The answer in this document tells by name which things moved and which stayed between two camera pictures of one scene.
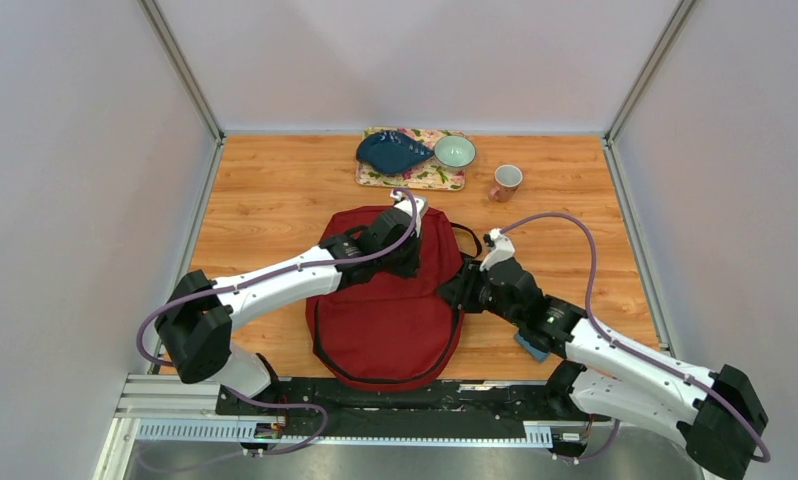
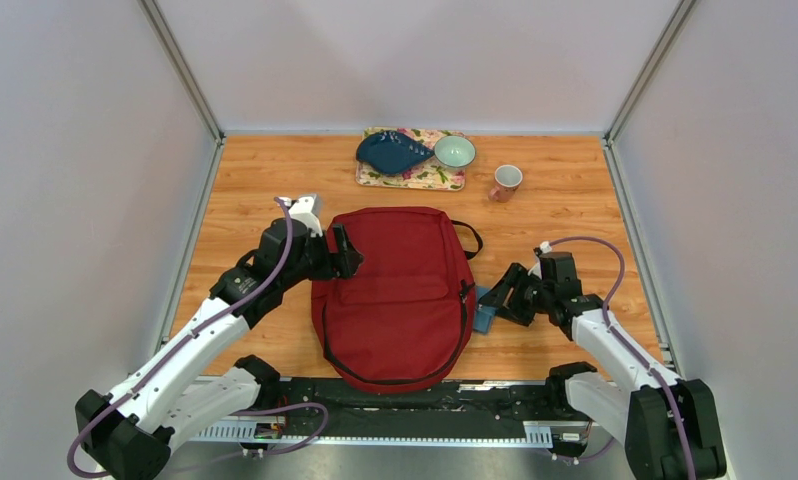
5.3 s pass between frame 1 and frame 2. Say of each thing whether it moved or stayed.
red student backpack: stayed
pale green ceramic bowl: stayed
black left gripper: moved
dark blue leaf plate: stayed
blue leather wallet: moved
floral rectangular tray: stayed
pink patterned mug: stayed
